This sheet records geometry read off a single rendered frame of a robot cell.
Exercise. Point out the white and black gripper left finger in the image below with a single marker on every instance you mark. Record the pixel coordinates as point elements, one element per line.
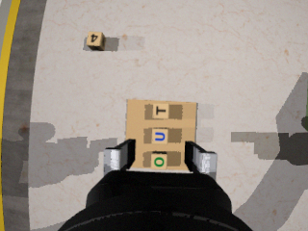
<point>120,157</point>

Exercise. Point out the tan square mat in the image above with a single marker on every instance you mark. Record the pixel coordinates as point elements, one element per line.
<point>180,125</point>

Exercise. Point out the tan letter block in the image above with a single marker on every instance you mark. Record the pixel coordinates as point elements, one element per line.
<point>159,136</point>
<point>159,160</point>
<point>161,110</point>
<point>96,41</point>

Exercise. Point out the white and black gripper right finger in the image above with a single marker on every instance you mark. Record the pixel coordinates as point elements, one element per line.
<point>198,160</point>

